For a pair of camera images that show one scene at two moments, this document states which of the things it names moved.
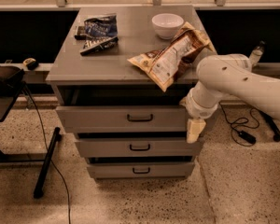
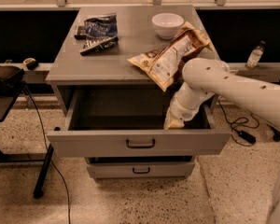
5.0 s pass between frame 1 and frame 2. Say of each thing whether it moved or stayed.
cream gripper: moved
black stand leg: stayed
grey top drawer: moved
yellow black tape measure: stayed
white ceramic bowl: stayed
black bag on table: stayed
